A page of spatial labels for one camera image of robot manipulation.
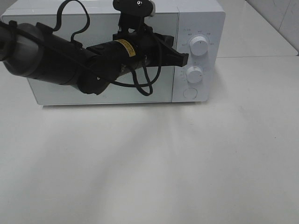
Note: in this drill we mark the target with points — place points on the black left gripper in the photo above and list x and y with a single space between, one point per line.
132 51

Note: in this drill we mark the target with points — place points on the round door release button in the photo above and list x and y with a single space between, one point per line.
190 93

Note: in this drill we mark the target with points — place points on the white microwave door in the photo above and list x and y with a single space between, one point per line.
101 30

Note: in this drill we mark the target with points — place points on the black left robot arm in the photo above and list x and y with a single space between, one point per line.
34 52

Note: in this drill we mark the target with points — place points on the upper white power knob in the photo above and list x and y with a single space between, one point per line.
199 45

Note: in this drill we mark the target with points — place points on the lower white timer knob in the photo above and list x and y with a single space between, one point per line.
194 74

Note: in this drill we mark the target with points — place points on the white microwave oven body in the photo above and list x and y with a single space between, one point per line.
194 17

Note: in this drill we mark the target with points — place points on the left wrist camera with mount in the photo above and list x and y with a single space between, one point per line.
133 13

